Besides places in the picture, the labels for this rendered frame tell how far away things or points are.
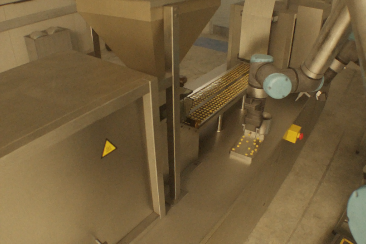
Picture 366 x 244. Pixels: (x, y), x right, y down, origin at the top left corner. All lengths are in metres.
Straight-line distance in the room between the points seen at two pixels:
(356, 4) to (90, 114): 0.56
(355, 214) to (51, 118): 0.62
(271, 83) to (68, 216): 0.73
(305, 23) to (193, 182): 1.14
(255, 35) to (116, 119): 1.24
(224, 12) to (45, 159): 5.57
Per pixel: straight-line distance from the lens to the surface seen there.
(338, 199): 2.42
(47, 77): 0.79
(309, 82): 1.02
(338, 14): 0.85
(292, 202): 2.25
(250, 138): 1.40
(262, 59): 1.04
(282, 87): 0.96
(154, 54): 0.81
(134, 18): 0.74
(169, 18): 0.72
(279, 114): 1.65
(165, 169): 1.06
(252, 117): 1.18
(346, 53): 1.11
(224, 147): 1.33
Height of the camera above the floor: 1.62
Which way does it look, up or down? 30 degrees down
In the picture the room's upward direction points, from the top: straight up
